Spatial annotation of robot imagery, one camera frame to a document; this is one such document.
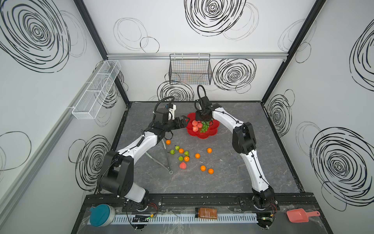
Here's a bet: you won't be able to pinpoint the green grape bunch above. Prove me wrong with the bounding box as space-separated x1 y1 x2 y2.
199 121 210 133

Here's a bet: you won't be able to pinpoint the red flower-shaped bowl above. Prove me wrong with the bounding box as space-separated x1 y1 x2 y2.
187 113 220 139

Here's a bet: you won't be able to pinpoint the red peach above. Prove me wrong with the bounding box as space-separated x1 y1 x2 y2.
179 162 187 170

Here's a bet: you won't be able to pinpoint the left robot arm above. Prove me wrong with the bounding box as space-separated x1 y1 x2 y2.
97 116 190 206

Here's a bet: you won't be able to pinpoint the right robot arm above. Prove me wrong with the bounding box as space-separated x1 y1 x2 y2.
194 96 275 210

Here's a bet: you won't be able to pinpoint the green-tipped metal tongs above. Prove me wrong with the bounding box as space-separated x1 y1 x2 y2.
145 140 173 175

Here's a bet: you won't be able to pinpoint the teal lidded container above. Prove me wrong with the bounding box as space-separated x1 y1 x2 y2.
89 204 116 227

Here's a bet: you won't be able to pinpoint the pink plastic scoop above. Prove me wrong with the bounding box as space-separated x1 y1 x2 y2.
286 209 320 223

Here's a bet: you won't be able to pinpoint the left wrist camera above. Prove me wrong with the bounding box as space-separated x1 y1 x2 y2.
165 104 177 120

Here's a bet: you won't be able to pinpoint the black wire basket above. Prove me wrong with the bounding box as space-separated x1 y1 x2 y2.
168 53 213 85

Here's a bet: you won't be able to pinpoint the white wire shelf basket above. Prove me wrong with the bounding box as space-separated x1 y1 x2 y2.
72 60 121 120

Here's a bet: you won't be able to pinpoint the white cable duct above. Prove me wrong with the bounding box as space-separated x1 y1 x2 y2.
111 213 258 225

